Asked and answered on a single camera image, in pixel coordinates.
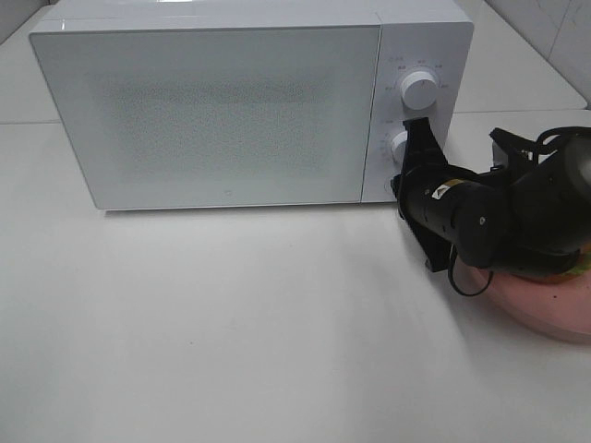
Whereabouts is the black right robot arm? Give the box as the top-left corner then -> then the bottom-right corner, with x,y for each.
392,117 -> 590,277

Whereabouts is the toy hamburger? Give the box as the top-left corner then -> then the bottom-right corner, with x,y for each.
526,244 -> 591,284

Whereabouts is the pink round plate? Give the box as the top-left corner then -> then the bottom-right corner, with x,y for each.
470,269 -> 591,345

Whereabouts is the white microwave knob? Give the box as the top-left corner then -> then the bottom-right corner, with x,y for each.
391,131 -> 407,165
400,69 -> 439,111

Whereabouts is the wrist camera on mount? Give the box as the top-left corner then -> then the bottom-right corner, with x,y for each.
489,127 -> 537,176

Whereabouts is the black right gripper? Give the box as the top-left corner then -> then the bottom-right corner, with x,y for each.
392,117 -> 497,272

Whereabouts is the white microwave door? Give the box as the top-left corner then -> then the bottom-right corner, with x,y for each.
30,26 -> 380,210

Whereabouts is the round white door button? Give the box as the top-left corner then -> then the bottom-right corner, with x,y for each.
384,176 -> 394,195

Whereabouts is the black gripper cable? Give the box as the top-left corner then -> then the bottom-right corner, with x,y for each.
445,124 -> 591,297

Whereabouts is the white microwave oven body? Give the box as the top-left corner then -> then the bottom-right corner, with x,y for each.
29,1 -> 474,203

